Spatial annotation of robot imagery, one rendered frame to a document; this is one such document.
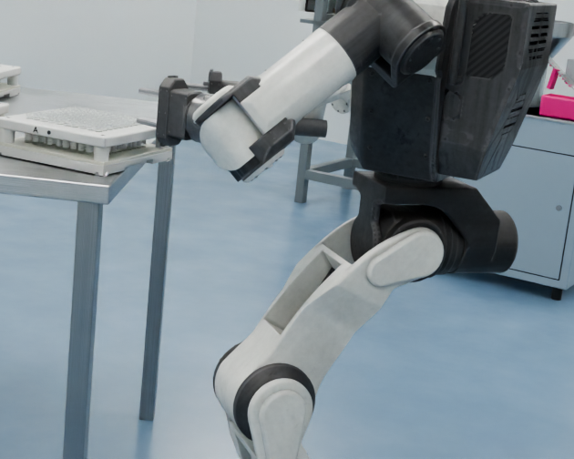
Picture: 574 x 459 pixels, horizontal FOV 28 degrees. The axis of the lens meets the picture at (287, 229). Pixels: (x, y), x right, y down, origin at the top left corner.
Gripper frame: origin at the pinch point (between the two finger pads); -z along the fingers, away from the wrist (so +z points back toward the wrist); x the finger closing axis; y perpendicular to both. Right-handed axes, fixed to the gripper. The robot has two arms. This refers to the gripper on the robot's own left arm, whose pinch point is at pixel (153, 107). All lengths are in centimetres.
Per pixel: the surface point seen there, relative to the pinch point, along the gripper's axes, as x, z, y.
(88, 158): 10.5, -9.0, -6.4
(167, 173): 31, -56, 76
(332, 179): 84, -166, 356
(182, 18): 26, -407, 525
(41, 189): 15.1, -9.6, -17.3
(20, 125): 6.5, -23.7, -9.3
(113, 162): 10.8, -5.7, -3.4
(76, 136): 6.5, -11.2, -7.5
